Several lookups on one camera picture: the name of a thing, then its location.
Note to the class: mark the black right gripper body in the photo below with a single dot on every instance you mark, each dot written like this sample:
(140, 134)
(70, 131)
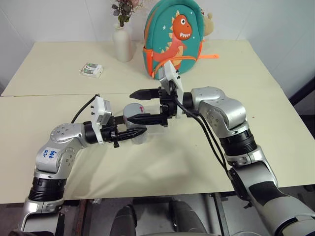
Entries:
(169, 105)

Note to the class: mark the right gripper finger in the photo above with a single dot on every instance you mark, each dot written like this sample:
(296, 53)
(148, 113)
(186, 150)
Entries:
(145, 94)
(147, 119)

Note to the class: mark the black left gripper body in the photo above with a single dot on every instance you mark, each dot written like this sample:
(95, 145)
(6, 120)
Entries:
(110, 135)

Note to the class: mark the grey jar lid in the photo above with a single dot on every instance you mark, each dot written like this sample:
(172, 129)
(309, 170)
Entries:
(133, 109)

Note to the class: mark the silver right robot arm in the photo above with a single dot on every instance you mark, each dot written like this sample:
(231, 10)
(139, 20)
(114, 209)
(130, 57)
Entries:
(229, 115)

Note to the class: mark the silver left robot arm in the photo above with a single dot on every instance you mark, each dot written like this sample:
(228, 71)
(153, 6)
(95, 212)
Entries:
(61, 134)

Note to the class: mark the white box with green batteries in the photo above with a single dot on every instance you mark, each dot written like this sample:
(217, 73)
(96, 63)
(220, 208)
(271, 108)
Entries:
(91, 70)

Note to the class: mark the white ceramic vase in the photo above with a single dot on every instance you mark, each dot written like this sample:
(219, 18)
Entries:
(121, 46)

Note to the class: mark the white sticker blue writing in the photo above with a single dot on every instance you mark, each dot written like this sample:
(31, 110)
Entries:
(50, 153)

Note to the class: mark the teal dinosaur backpack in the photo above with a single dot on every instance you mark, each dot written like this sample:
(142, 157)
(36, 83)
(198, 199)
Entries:
(172, 37)

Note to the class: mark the dried flower bunch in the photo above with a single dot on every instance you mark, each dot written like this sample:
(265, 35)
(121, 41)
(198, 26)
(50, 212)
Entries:
(124, 9)

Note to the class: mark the dark rounded shape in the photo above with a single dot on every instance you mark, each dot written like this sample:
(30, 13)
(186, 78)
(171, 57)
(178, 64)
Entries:
(187, 218)
(126, 221)

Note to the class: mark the beige plush toy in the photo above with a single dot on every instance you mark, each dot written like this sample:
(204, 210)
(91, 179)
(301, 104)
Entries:
(208, 23)

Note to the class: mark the dark blue furniture piece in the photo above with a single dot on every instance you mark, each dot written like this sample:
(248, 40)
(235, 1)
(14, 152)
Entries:
(304, 94)

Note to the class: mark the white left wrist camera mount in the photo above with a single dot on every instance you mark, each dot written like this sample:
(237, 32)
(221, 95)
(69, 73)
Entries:
(101, 110)

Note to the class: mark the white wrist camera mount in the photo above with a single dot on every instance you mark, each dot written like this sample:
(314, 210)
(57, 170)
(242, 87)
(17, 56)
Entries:
(172, 76)
(101, 110)

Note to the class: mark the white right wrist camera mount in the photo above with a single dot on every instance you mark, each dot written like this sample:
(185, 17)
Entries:
(172, 76)

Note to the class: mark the metal table frame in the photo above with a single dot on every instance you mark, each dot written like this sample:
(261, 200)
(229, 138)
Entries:
(221, 214)

